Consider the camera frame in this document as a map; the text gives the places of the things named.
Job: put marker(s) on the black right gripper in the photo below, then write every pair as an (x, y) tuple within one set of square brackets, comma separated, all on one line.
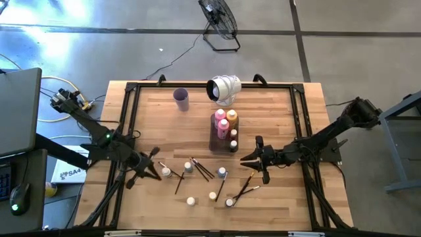
[(271, 156)]

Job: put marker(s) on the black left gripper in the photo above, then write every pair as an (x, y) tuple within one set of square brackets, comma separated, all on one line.
[(140, 164)]

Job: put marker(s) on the small white paint bottle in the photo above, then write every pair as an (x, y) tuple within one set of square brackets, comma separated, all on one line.
[(190, 201), (166, 172)]

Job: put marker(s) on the small green paint bottle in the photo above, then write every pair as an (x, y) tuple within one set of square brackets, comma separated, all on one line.
[(233, 145)]

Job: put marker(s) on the small red paint bottle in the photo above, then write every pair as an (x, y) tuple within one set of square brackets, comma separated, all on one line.
[(233, 133)]

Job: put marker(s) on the small teal paint bottle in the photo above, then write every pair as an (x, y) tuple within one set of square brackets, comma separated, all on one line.
[(188, 167)]

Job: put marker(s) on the large pink paint bottle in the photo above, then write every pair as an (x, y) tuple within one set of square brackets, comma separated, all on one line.
[(219, 114), (223, 129)]

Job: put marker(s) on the large orange-yellow paint bottle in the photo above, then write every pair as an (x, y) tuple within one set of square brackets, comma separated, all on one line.
[(232, 116)]

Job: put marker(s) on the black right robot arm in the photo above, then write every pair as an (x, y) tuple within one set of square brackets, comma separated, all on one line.
[(329, 130)]

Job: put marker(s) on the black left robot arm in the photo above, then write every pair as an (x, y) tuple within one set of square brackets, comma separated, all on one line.
[(89, 123)]

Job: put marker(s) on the orange-bristled black paint brush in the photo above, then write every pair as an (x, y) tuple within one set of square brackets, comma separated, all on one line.
[(244, 188)]

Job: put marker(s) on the small light blue paint bottle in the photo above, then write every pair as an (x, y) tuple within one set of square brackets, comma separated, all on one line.
[(222, 171)]

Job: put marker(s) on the small dark blue paint bottle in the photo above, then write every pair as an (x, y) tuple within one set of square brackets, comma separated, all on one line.
[(229, 202)]

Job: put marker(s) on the gold-ferruled black paint brush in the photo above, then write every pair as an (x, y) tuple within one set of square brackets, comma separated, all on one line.
[(201, 170)]

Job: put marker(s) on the small yellow paint bottle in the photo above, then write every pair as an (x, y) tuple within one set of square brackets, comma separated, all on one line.
[(212, 195)]

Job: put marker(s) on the black markers at right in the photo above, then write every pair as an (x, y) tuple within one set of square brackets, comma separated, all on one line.
[(250, 190)]

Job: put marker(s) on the translucent grey plastic bin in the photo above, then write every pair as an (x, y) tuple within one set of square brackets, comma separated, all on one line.
[(217, 146)]

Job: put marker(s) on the lilac plastic cup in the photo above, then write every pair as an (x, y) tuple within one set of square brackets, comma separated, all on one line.
[(181, 100)]

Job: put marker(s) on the white printed cardboard box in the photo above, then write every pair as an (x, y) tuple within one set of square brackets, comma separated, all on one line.
[(70, 174)]

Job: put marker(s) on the yellow black power strip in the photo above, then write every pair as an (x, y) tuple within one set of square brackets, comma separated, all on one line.
[(87, 106)]

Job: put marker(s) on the black diagonal beam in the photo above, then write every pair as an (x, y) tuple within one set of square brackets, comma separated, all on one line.
[(56, 149)]

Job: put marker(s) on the small yellow container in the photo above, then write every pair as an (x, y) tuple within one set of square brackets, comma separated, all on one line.
[(51, 190)]

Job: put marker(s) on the dark desk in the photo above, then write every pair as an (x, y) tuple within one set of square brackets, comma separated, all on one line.
[(33, 171)]

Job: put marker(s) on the black computer mouse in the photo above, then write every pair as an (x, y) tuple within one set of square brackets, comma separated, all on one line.
[(19, 199)]

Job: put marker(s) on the blue-grey metal stand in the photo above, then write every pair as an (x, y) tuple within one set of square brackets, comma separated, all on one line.
[(399, 164)]

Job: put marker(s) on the black floor fan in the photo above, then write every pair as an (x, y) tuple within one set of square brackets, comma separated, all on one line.
[(218, 18)]

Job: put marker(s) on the black keyboard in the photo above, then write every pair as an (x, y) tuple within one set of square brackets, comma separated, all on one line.
[(4, 182)]

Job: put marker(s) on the white frame bracket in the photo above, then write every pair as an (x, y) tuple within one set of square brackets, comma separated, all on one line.
[(122, 233), (306, 234)]

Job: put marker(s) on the black aluminium table frame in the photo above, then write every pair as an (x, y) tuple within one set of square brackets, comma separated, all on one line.
[(158, 85)]

